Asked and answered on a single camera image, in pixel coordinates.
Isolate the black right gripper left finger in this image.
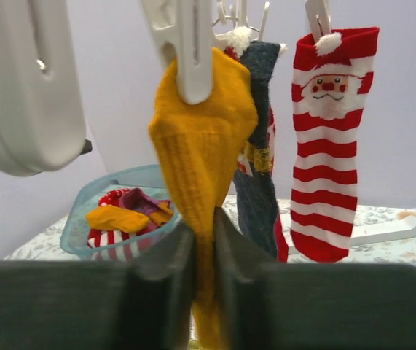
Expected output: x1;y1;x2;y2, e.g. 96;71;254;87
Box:
0;223;196;349

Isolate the mustard yellow sock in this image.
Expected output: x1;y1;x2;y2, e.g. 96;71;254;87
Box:
149;48;258;349
85;205;150;233

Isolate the white drying rack stand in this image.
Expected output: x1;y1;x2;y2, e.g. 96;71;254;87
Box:
287;214;416;255

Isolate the red white striped sock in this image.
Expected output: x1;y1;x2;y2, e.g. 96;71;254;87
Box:
290;27;380;263
87;229;151;262

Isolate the white clip sock hanger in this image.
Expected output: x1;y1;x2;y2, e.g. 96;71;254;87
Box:
0;0;334;178

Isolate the teal transparent plastic basin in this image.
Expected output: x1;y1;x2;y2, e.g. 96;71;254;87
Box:
60;165;181;261

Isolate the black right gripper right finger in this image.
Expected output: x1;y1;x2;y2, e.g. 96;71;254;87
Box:
214;209;416;349

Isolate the maroon purple striped sock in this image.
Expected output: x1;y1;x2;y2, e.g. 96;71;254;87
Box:
119;188;173;227

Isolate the red sock with white pattern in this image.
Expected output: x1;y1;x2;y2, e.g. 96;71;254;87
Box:
98;188;132;209

